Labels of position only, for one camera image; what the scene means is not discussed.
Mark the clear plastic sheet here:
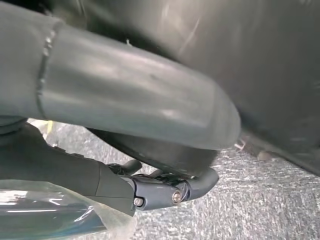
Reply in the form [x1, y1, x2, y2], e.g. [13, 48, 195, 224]
[0, 179, 137, 240]

